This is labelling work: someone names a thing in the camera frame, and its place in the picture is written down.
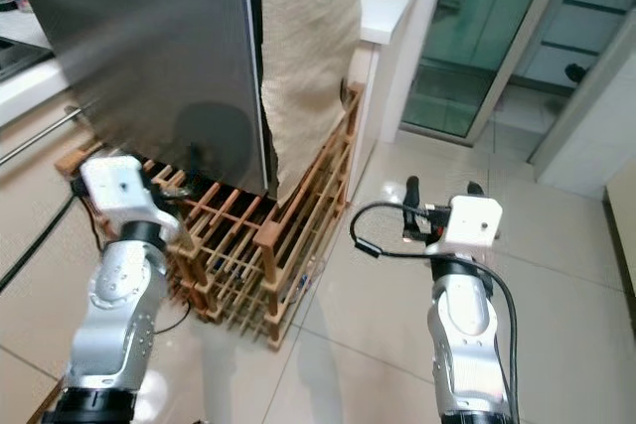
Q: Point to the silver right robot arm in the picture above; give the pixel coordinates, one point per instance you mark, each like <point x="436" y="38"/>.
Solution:
<point x="462" y="335"/>

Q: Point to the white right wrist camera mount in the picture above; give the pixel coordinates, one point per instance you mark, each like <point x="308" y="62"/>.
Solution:
<point x="475" y="222"/>

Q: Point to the small black knob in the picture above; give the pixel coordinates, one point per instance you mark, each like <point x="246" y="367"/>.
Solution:
<point x="575" y="72"/>

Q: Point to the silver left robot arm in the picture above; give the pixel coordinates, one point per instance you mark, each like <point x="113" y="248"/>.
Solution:
<point x="119" y="315"/>

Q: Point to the grey steel fridge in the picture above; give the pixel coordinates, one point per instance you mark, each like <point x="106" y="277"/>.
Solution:
<point x="149" y="47"/>

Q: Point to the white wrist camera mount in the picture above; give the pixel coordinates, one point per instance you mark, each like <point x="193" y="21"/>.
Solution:
<point x="475" y="222"/>
<point x="124" y="186"/>

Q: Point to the wooden wine rack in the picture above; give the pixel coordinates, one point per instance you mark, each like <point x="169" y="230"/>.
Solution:
<point x="263" y="245"/>

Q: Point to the beige hanging cloth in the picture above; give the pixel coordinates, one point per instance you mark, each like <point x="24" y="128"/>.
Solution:
<point x="308" y="47"/>

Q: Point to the white ledge counter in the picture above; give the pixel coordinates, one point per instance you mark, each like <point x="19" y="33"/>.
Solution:
<point x="388" y="7"/>

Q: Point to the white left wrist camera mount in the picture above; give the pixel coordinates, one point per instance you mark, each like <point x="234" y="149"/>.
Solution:
<point x="124" y="186"/>

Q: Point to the green glass sliding door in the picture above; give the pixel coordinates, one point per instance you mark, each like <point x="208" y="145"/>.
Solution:
<point x="477" y="37"/>

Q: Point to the black cooktop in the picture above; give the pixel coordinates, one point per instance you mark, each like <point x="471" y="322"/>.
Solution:
<point x="20" y="57"/>

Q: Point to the beige kitchen cabinet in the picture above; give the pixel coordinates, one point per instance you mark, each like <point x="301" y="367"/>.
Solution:
<point x="30" y="206"/>

